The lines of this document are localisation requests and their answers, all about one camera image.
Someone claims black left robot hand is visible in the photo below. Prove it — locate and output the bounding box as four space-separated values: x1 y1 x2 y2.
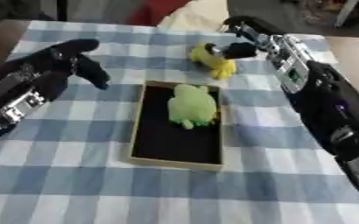
18 38 112 102

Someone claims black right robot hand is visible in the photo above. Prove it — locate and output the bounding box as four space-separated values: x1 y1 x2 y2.
217 15 287 60

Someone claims yellow soft toy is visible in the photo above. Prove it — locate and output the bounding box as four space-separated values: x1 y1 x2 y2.
188 41 238 81

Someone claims tan box with black inside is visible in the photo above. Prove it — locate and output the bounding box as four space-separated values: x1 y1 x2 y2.
125 80 228 172

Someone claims black pole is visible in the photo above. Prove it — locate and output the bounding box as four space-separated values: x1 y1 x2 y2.
55 0 69 22

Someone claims cream cloth object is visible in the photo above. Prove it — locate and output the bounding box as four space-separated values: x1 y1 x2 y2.
158 0 232 32

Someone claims green soft toy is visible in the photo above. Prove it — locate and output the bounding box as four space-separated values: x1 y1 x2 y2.
165 83 220 130

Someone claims red cloth object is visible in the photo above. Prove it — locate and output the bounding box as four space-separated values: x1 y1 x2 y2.
125 0 194 27

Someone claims white chair leg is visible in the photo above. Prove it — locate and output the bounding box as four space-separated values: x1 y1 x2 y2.
333 0 359 29

